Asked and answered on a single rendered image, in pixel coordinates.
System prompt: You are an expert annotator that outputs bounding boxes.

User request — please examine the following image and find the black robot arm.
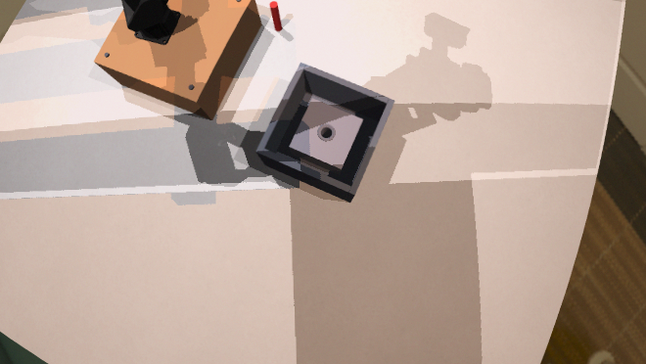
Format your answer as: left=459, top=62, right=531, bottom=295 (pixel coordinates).
left=121, top=0, right=181, bottom=45

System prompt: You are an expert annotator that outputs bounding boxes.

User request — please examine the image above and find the dark red peg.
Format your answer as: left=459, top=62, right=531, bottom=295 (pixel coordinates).
left=270, top=1, right=282, bottom=32

